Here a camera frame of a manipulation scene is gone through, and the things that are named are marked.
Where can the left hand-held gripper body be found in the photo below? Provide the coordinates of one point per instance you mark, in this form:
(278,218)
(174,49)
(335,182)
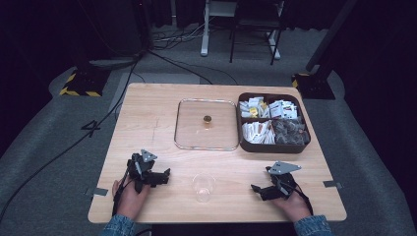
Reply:
(139,170)

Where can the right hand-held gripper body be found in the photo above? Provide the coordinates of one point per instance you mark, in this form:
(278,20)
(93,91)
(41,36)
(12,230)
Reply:
(283,183)

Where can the person's right hand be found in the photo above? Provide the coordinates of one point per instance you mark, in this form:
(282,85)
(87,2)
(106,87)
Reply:
(295,206)

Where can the person's left hand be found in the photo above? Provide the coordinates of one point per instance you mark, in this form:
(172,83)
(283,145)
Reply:
(129,200)

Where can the brown compartment box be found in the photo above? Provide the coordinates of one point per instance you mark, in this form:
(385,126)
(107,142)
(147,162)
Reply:
(272,148)

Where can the clear glass cup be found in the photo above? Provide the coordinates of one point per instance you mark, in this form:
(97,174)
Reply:
(203,187)

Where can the grey tape piece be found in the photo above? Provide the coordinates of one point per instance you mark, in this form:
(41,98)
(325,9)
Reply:
(332,184)
(100,191)

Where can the pile of dark tea bags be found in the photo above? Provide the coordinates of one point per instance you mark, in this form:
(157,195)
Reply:
(290,131)

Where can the pile of white stick sachets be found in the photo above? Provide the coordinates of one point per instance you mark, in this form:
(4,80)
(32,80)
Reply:
(259,132)

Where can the clear glass lid gold knob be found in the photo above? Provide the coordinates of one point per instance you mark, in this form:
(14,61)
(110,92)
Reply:
(206,129)

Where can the pile of white red packets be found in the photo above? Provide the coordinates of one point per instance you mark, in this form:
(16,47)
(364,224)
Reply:
(283,109)

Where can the pile of white yellow packets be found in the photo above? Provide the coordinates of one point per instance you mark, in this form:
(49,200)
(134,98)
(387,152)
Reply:
(253,107)

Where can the black yellow striped stand base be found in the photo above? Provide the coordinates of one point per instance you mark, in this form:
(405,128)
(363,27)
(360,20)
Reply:
(314,87)
(86,83)

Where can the grey slanted pole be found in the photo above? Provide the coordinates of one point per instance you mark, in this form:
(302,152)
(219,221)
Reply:
(329,32)

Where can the black chair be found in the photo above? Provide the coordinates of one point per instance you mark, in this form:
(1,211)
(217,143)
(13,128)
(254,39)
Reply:
(254,23)

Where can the white desk frame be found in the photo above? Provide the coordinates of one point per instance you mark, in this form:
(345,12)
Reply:
(205,32)

